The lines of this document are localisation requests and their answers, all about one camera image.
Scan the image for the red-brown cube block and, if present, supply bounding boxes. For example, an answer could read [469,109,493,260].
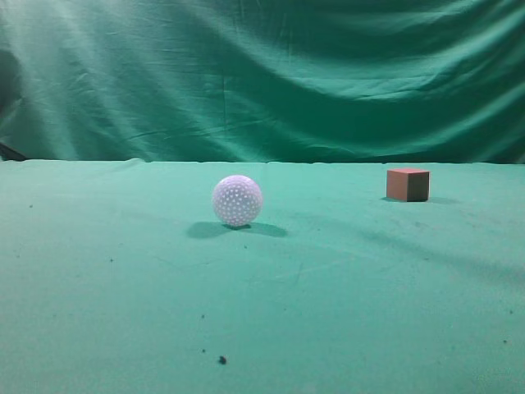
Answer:
[386,168,431,202]

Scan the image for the white dimpled golf ball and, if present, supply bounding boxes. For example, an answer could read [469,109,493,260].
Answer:
[212,175,263,227]

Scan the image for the green table cloth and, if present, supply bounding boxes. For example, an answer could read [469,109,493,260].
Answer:
[1,159,524,393]

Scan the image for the green backdrop curtain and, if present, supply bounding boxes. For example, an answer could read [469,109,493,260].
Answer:
[1,1,524,163]

